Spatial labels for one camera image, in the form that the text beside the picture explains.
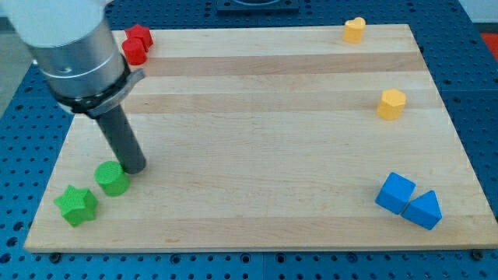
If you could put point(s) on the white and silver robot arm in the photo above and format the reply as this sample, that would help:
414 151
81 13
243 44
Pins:
73 47

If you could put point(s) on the yellow hexagon block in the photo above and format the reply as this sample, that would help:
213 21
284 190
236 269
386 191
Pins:
391 104

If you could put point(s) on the wooden board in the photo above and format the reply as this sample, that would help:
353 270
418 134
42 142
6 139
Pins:
269 139

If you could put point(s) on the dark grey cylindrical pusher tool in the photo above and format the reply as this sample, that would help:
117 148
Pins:
121 138

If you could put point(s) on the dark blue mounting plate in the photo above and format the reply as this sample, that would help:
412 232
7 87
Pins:
229 6

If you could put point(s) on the green cylinder block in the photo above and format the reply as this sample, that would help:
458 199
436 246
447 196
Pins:
111 177

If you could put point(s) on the red cylinder block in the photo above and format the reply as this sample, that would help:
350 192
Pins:
134 51

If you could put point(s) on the yellow heart block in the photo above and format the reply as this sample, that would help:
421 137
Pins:
354 30

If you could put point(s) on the blue cube block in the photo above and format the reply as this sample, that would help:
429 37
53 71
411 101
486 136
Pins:
395 193

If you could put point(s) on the green star block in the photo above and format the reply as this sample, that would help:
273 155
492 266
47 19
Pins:
77 205

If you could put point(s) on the blue triangle block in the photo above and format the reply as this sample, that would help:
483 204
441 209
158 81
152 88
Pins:
424 211

